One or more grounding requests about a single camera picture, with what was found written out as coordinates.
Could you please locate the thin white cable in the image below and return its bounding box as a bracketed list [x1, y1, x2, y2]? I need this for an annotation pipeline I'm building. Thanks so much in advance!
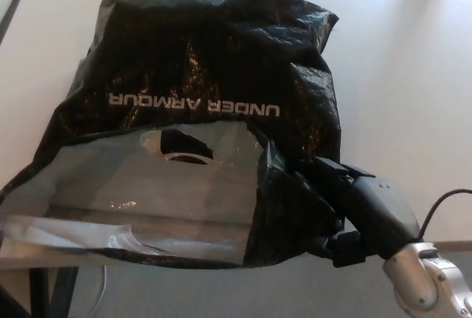
[93, 266, 108, 318]

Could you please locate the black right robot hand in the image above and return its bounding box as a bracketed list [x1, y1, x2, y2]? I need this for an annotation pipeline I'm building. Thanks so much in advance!
[305, 155, 422, 269]

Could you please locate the black Under Armour plastic bag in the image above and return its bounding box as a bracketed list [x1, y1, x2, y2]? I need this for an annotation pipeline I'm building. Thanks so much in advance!
[0, 0, 346, 271]

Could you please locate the black desk leg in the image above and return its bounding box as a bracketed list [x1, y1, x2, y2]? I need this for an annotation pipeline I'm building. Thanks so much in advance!
[0, 266, 79, 318]

